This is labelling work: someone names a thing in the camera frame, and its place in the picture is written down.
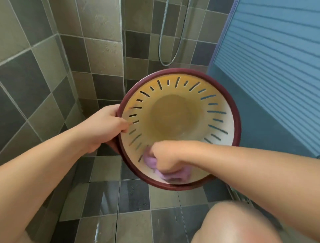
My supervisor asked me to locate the person's left forearm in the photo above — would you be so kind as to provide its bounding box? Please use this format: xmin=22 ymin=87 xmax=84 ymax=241
xmin=0 ymin=124 xmax=92 ymax=243

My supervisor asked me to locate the person's knee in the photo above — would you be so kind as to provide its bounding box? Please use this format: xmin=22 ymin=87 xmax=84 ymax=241
xmin=190 ymin=200 xmax=283 ymax=243

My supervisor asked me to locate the person's right forearm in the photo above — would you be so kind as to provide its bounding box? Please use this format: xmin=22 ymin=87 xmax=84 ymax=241
xmin=194 ymin=144 xmax=320 ymax=229

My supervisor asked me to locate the purple cleaning cloth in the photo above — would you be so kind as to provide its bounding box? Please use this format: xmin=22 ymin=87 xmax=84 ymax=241
xmin=144 ymin=145 xmax=192 ymax=183

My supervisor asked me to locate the person's left hand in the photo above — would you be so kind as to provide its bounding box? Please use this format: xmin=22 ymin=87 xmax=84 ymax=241
xmin=79 ymin=104 xmax=130 ymax=154

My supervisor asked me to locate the blue louvered door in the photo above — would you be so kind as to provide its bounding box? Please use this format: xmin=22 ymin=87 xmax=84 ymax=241
xmin=206 ymin=0 xmax=320 ymax=159

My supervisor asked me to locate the silver shower hose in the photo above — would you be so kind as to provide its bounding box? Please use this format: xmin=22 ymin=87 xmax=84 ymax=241
xmin=158 ymin=0 xmax=191 ymax=67

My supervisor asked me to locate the person's right hand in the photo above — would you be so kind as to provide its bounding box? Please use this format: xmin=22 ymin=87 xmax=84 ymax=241
xmin=149 ymin=141 xmax=198 ymax=174

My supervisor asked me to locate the maroon-rimmed slotted plastic basin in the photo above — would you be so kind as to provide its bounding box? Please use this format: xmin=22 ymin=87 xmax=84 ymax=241
xmin=108 ymin=69 xmax=242 ymax=191

